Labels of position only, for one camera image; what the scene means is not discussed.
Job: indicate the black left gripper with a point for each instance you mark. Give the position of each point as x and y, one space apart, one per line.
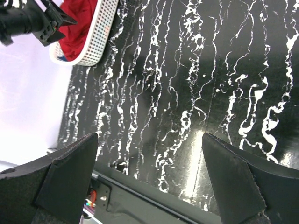
52 19

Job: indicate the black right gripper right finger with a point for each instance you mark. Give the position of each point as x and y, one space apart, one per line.
249 189

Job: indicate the white perforated laundry basket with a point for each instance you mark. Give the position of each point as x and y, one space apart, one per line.
96 38

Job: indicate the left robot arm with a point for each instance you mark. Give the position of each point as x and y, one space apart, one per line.
29 18

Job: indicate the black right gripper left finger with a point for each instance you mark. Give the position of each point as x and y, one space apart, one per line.
51 189

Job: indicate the red t shirt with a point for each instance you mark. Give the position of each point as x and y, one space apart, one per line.
82 12

